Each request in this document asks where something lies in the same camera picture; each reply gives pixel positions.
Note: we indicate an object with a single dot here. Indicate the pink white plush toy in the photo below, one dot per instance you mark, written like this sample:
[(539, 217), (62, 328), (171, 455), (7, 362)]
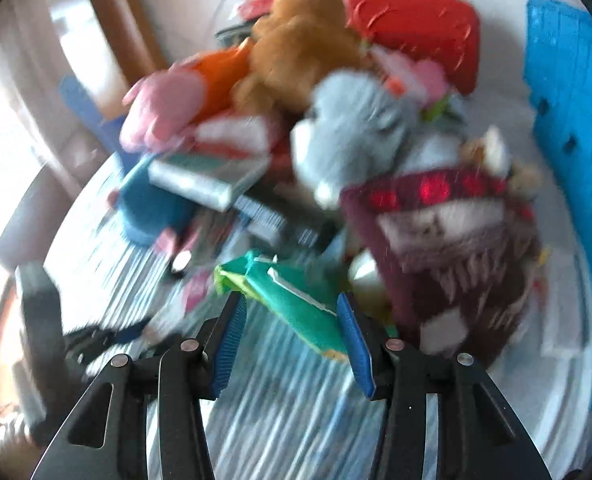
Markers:
[(410, 77)]

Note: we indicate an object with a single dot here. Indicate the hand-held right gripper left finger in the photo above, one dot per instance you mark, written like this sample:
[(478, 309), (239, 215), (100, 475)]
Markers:
[(228, 347)]

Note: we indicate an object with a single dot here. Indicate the wooden door frame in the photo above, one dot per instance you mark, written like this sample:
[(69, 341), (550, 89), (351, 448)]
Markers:
[(121, 15)]

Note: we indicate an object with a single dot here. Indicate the green packet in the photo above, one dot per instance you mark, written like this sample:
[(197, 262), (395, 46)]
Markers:
[(296, 300)]

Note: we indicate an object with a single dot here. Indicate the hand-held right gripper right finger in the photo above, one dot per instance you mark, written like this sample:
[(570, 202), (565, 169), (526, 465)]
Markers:
[(358, 347)]

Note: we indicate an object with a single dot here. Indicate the brown teddy bear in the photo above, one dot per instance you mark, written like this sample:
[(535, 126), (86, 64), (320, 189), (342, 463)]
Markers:
[(296, 45)]

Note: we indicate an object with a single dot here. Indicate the white blue medicine box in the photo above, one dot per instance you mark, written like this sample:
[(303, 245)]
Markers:
[(201, 177)]

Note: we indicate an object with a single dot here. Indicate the orange plush toy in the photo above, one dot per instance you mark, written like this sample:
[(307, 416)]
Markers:
[(221, 72)]

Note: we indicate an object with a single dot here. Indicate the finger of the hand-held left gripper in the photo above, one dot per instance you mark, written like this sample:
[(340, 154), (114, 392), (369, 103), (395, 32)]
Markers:
[(103, 342)]

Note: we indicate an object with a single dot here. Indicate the grey plush toy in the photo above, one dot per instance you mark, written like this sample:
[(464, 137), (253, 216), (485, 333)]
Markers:
[(355, 125)]

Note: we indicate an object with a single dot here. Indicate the red toy handbag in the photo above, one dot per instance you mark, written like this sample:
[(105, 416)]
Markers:
[(415, 25)]

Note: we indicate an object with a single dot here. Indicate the red white striped cloth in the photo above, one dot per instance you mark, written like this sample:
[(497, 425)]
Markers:
[(236, 132)]

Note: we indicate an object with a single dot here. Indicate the striped tablecloth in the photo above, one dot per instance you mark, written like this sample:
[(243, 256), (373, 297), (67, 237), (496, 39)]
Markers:
[(286, 420)]

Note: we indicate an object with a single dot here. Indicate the blue plastic basket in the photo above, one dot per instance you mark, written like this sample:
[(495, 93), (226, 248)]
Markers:
[(570, 125)]

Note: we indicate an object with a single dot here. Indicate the maroon knitted cloth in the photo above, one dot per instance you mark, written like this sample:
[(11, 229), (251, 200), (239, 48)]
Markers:
[(440, 260)]

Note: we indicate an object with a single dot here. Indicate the blue plush toy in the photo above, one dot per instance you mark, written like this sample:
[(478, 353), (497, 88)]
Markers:
[(148, 205)]

